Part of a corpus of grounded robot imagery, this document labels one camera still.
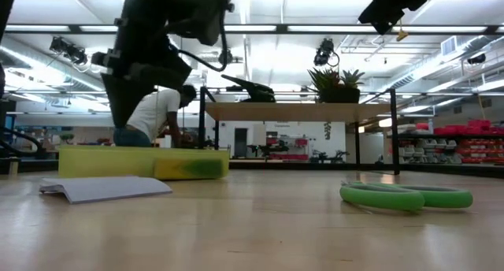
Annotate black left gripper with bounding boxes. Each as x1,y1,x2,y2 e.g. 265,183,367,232
91,0,194,128

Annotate yellow-green plastic container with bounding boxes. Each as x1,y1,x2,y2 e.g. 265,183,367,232
57,144,231,181

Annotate white paper notepad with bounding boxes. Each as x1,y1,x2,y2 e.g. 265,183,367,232
38,175,173,205

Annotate yellow and green crayon box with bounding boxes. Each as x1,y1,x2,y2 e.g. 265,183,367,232
153,158,225,180

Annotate green-handled scissors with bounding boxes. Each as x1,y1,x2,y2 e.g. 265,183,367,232
339,180,474,213

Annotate person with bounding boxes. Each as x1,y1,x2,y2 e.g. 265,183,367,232
113,84,198,148

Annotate white ceiling air vent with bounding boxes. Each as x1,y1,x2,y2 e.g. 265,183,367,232
440,35,458,58

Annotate potted succulent in black pot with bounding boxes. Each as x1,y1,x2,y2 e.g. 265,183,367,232
306,67,366,104

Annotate dark distant door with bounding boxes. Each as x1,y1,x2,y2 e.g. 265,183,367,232
234,128,249,158

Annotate black hole punch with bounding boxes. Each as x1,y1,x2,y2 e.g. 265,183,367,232
220,73,276,104

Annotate storage rack with red bins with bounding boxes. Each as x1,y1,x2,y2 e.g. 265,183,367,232
387,119,504,165

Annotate yellow hanging cord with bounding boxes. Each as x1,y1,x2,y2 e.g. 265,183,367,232
396,18,410,43

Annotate black ceiling-hung camera rig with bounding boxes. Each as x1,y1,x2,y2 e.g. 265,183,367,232
49,36,88,66
313,37,340,67

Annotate black overhead frame bar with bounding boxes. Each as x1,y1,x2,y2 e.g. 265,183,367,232
6,24,504,35

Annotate black curved cable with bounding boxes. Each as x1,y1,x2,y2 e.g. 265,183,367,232
0,124,46,161

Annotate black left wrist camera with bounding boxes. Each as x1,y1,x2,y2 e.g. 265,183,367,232
167,0,233,47

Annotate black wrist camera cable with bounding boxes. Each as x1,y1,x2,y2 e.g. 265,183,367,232
176,10,232,73

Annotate wooden shelf with black frame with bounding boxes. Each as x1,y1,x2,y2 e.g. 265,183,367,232
198,85,401,176

